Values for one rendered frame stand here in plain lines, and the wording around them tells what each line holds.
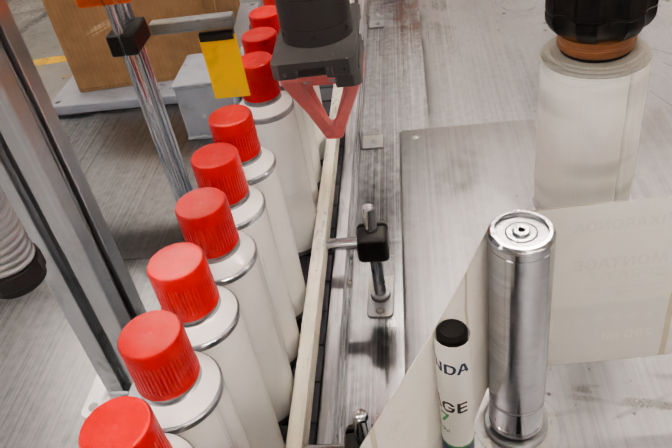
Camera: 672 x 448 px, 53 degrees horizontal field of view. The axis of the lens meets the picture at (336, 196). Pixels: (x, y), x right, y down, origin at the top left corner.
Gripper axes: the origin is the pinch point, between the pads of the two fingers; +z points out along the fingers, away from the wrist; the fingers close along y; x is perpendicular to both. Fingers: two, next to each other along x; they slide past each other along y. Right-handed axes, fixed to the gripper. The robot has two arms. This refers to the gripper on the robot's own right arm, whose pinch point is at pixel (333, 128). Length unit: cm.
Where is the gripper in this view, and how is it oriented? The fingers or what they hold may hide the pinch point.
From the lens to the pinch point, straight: 59.3
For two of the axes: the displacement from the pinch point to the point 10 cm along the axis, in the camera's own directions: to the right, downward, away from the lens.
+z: 1.4, 7.8, 6.1
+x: -9.9, 0.8, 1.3
